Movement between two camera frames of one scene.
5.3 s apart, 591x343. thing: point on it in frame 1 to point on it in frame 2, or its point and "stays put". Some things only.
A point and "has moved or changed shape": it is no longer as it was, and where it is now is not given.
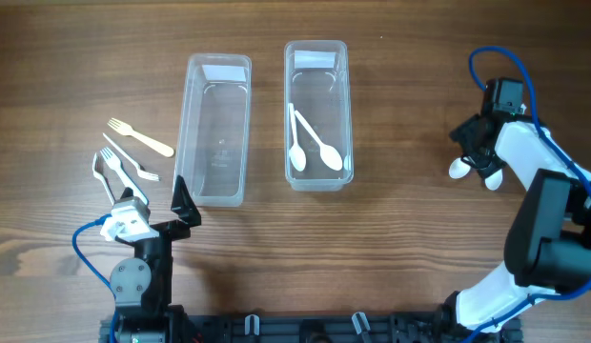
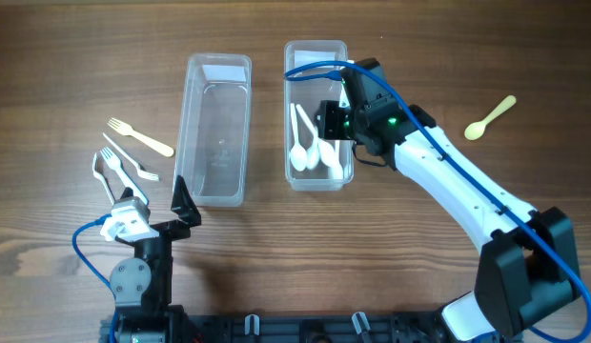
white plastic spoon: [458, 169] has moved or changed shape
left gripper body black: [169, 231] stays put
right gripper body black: [484, 162] to [357, 120]
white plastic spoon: [296, 154] stays put
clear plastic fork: [98, 171] stays put
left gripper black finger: [184, 204] stays put
